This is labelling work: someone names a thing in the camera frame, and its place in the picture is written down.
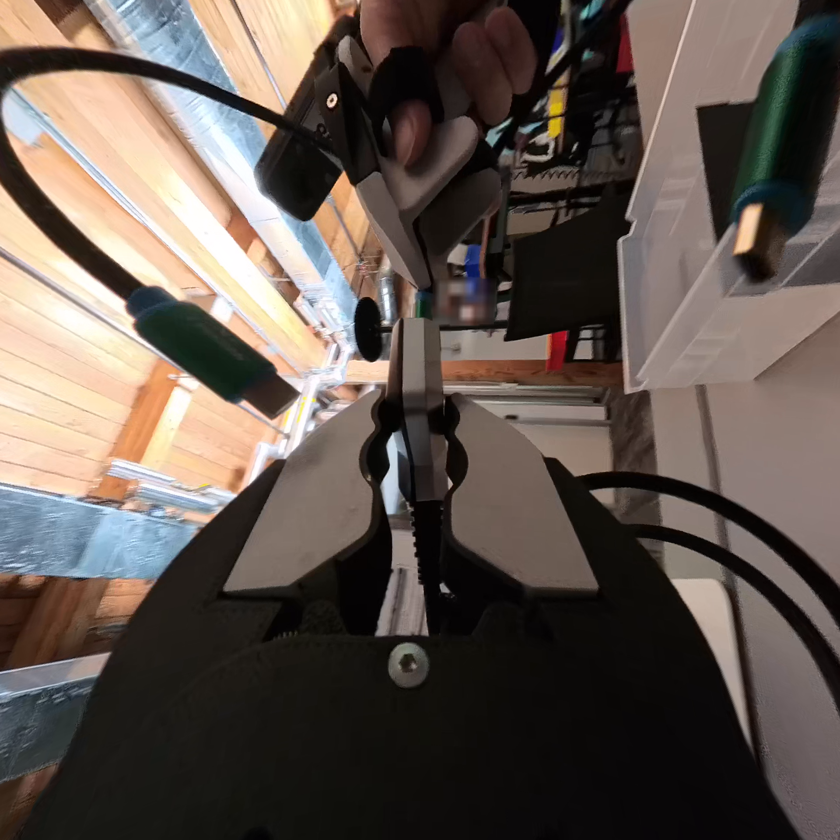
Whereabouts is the black office chair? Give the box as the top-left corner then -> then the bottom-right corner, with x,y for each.
505,197 -> 631,342

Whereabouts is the frosted glass door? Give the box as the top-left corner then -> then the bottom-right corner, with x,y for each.
453,386 -> 611,427

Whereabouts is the black bin divider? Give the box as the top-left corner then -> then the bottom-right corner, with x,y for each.
696,98 -> 772,263

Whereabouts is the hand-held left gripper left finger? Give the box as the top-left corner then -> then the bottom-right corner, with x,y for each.
223,388 -> 395,634

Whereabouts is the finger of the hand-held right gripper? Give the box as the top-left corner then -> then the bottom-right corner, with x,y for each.
356,171 -> 435,291
416,171 -> 506,280

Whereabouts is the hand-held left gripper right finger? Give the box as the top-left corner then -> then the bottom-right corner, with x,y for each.
441,392 -> 600,624

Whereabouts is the black pigtail cable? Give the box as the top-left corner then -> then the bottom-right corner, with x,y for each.
410,471 -> 840,690

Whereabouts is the clear plastic bin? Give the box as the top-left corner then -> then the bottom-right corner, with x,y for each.
617,0 -> 840,395

